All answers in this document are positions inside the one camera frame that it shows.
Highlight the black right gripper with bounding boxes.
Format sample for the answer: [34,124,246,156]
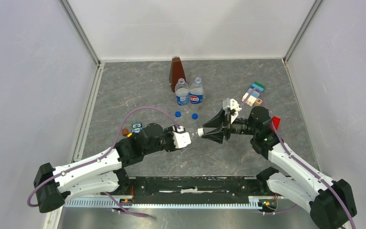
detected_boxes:
[201,106,257,145]

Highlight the white blue Pocari cap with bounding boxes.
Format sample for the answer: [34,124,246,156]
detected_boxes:
[197,128,204,137]

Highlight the clear unlabelled plastic bottle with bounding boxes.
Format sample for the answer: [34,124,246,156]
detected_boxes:
[188,128,199,142]

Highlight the blue bottle cap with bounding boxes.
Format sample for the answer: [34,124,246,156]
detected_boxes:
[175,111,182,117]
[192,113,198,120]

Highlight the Pepsi bottle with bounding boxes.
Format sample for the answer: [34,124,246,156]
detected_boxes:
[189,77,204,104]
[175,78,189,106]

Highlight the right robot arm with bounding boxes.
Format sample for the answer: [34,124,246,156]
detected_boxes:
[198,106,357,229]

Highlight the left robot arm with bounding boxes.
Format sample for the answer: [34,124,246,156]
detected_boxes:
[32,123,191,213]

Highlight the blue owl toy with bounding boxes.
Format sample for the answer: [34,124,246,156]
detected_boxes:
[131,122,142,133]

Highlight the small brown toy piece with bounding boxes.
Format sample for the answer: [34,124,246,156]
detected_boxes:
[122,128,130,136]

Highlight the blue green stacked block toy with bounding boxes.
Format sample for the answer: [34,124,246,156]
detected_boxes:
[242,82,265,106]

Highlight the light wooden cube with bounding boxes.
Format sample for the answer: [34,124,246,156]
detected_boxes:
[254,98,263,106]

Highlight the red toy block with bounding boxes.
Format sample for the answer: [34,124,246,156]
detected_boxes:
[270,116,281,131]

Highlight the brown wooden metronome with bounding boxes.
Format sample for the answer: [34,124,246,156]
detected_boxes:
[169,56,187,93]

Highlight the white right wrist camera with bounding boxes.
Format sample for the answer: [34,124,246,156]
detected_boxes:
[222,98,242,124]

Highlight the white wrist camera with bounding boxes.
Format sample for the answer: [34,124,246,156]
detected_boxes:
[172,126,192,149]
[222,98,242,124]

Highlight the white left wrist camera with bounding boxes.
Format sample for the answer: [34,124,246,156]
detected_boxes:
[172,126,192,149]

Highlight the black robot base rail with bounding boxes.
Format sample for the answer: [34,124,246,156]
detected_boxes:
[110,169,279,213]

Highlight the aluminium frame post right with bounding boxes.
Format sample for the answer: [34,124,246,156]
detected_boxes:
[282,0,324,66]

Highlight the aluminium frame post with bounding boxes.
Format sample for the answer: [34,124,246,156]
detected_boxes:
[59,0,101,65]
[282,0,324,66]

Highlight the aluminium frame post left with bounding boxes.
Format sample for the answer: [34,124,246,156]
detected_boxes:
[59,0,101,65]

